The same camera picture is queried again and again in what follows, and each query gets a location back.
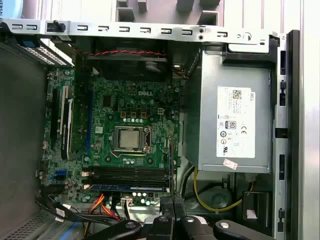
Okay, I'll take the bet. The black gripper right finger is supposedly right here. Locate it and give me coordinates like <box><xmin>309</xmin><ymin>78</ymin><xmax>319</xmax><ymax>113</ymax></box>
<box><xmin>174</xmin><ymin>195</ymin><xmax>277</xmax><ymax>240</ymax></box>

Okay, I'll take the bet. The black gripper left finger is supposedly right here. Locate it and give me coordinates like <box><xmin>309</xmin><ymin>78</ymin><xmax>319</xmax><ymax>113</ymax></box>
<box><xmin>84</xmin><ymin>196</ymin><xmax>175</xmax><ymax>240</ymax></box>

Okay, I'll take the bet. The blue expansion slot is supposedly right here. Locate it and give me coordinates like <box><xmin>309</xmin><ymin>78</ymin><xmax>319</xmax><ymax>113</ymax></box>
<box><xmin>85</xmin><ymin>89</ymin><xmax>94</xmax><ymax>154</ymax></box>

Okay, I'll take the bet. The white expansion slot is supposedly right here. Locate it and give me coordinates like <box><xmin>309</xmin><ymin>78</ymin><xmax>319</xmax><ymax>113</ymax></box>
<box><xmin>58</xmin><ymin>85</ymin><xmax>69</xmax><ymax>134</ymax></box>

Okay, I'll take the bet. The black expansion slot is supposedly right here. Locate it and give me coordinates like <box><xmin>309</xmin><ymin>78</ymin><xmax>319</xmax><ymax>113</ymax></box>
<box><xmin>49</xmin><ymin>87</ymin><xmax>59</xmax><ymax>149</ymax></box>

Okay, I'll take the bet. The pink sticker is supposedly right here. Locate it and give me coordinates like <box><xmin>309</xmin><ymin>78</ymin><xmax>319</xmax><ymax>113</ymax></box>
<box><xmin>222</xmin><ymin>158</ymin><xmax>238</xmax><ymax>171</ymax></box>

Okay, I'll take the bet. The black CPU socket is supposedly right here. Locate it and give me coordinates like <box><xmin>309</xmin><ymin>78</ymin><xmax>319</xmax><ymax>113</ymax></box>
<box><xmin>111</xmin><ymin>124</ymin><xmax>153</xmax><ymax>159</ymax></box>

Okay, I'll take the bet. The hard disk in blue carrier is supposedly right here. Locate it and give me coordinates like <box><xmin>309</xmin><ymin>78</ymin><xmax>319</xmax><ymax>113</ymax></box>
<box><xmin>56</xmin><ymin>221</ymin><xmax>86</xmax><ymax>240</ymax></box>

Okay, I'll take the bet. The silver CPU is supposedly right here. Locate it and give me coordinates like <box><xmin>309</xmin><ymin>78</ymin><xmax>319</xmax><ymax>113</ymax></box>
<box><xmin>119</xmin><ymin>129</ymin><xmax>140</xmax><ymax>150</ymax></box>

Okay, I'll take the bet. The white power supply label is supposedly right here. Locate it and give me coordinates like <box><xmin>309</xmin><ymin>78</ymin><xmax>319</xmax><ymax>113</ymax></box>
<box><xmin>216</xmin><ymin>85</ymin><xmax>256</xmax><ymax>159</ymax></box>

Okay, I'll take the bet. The metal socket cover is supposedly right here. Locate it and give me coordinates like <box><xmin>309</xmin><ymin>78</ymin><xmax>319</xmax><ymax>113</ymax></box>
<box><xmin>112</xmin><ymin>125</ymin><xmax>148</xmax><ymax>153</ymax></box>

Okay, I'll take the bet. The silver power supply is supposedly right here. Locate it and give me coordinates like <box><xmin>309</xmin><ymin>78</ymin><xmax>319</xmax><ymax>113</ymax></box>
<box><xmin>183</xmin><ymin>43</ymin><xmax>278</xmax><ymax>175</ymax></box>

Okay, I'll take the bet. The black graphics card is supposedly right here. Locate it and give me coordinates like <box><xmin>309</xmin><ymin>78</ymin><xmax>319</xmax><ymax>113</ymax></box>
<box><xmin>60</xmin><ymin>98</ymin><xmax>75</xmax><ymax>161</ymax></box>

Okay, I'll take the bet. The silver disk bay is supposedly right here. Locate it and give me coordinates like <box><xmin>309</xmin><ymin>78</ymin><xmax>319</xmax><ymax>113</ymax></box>
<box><xmin>0</xmin><ymin>208</ymin><xmax>86</xmax><ymax>240</ymax></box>

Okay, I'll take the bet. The green motherboard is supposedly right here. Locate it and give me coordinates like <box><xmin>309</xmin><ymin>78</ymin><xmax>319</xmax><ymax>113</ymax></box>
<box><xmin>41</xmin><ymin>67</ymin><xmax>183</xmax><ymax>208</ymax></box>

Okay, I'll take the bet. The black case fan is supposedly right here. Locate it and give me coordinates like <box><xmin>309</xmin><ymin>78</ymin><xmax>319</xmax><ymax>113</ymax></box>
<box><xmin>84</xmin><ymin>37</ymin><xmax>173</xmax><ymax>82</ymax></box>

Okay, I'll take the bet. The black silver PC case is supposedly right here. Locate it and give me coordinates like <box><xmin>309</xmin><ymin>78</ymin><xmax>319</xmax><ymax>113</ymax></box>
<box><xmin>0</xmin><ymin>18</ymin><xmax>301</xmax><ymax>240</ymax></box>

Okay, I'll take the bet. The grey parts rack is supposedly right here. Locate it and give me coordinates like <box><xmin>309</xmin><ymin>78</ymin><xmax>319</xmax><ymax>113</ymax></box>
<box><xmin>115</xmin><ymin>0</ymin><xmax>225</xmax><ymax>27</ymax></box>

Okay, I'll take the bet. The black case clip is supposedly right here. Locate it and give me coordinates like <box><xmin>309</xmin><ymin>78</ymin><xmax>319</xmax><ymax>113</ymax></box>
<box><xmin>46</xmin><ymin>19</ymin><xmax>67</xmax><ymax>33</ymax></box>

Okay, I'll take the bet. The yellow black wire bundle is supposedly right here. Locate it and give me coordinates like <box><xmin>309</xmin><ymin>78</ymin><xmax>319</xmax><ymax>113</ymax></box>
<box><xmin>193</xmin><ymin>166</ymin><xmax>244</xmax><ymax>214</ymax></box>

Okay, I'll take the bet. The orange red wire bundle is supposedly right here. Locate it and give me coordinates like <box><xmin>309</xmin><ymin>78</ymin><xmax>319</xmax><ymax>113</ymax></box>
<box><xmin>87</xmin><ymin>193</ymin><xmax>122</xmax><ymax>222</ymax></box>

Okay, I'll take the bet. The red black fan wire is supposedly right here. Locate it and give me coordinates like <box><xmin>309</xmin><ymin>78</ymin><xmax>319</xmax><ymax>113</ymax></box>
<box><xmin>74</xmin><ymin>48</ymin><xmax>169</xmax><ymax>58</ymax></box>

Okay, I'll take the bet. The silver perforated slot bracket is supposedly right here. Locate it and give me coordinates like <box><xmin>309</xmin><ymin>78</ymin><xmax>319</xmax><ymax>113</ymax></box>
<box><xmin>18</xmin><ymin>37</ymin><xmax>76</xmax><ymax>68</ymax></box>

